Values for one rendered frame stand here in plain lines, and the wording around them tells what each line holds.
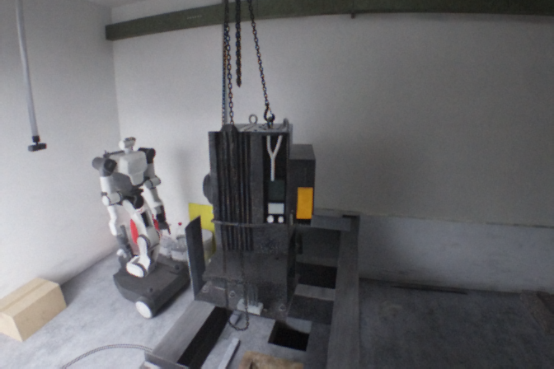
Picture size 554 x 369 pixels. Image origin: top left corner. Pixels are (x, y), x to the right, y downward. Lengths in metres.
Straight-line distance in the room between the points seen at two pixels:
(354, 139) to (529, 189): 1.67
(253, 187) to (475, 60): 2.10
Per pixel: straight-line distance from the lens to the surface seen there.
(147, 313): 2.59
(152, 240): 2.45
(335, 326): 1.52
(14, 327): 2.88
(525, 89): 2.85
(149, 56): 3.21
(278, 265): 1.48
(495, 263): 3.17
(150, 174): 2.51
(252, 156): 1.36
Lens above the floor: 1.77
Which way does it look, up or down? 13 degrees down
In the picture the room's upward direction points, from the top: straight up
